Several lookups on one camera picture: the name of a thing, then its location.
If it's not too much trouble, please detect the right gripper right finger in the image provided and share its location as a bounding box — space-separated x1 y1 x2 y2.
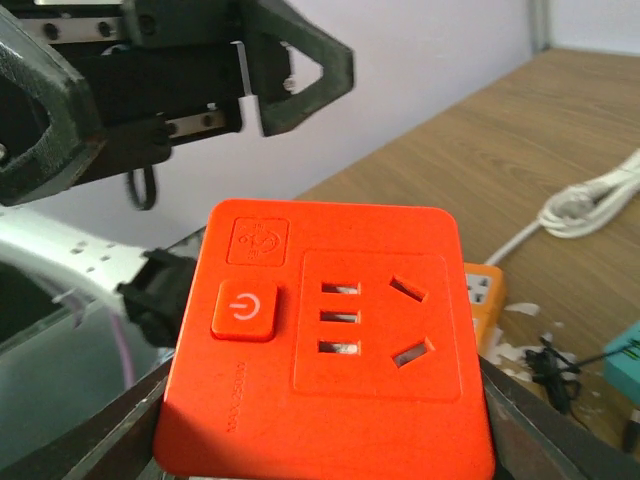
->
479 358 639 480

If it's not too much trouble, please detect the teal power strip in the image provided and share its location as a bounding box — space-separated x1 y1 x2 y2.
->
604 322 639 404

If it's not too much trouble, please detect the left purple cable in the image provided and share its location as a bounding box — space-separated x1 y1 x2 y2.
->
52 287 136 391

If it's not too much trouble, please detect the left aluminium frame post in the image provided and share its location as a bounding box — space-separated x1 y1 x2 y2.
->
527 0 553 55

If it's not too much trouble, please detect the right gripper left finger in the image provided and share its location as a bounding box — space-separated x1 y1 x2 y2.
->
1 361 171 479

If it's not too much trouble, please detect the red charger cube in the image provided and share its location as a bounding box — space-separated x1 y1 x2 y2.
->
153 199 496 479

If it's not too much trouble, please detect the orange power strip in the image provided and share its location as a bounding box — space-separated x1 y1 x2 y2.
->
464 262 506 356

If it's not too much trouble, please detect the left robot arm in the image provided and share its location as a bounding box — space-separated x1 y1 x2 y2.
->
1 1 355 347

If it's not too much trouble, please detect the thin black charger cable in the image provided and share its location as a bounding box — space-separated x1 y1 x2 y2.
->
524 334 611 415

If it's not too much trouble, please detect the white cable of orange strip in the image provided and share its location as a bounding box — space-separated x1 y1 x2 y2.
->
483 149 640 267

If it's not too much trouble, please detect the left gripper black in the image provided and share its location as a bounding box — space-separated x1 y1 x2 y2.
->
1 1 355 205

